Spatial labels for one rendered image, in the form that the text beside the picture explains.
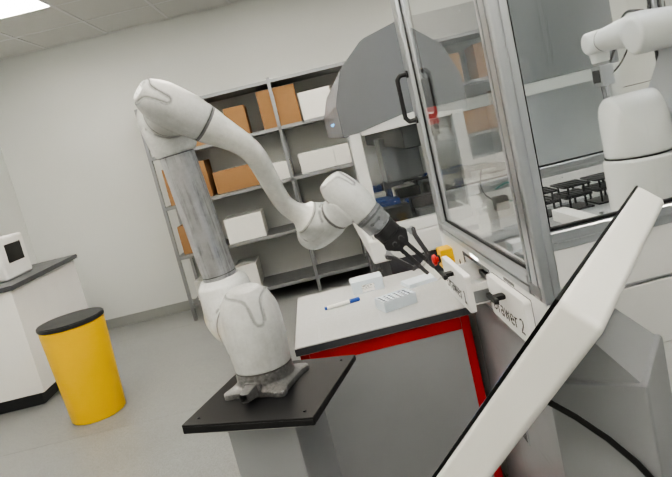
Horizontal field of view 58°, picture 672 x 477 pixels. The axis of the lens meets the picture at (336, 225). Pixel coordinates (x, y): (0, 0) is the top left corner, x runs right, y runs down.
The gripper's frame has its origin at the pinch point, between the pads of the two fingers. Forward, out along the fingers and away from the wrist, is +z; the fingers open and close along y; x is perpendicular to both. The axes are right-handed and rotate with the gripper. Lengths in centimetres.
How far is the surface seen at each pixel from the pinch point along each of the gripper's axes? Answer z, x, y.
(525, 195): -13, -55, 26
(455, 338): 24.8, 11.2, -11.7
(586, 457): 0, -105, -2
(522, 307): 8.0, -44.8, 8.6
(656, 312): 26, -55, 26
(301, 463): 0, -31, -58
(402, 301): 7.5, 24.9, -15.3
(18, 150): -256, 429, -190
